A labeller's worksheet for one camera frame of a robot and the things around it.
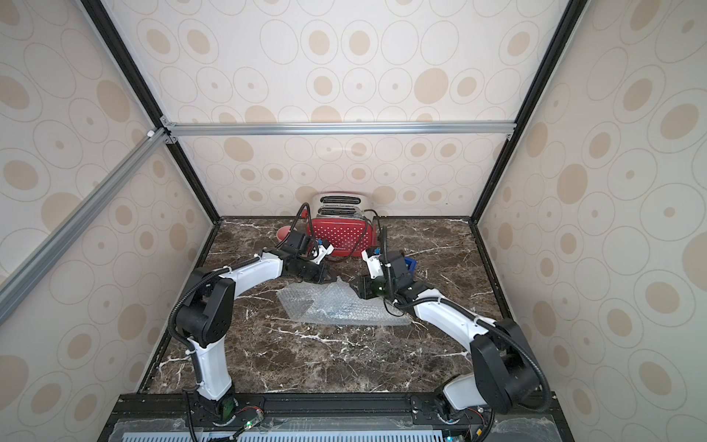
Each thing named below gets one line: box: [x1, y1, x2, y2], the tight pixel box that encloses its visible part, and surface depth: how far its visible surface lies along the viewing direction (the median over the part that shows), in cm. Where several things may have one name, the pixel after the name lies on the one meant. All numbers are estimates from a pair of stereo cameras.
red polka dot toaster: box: [306, 191, 379, 257], surface depth 99 cm
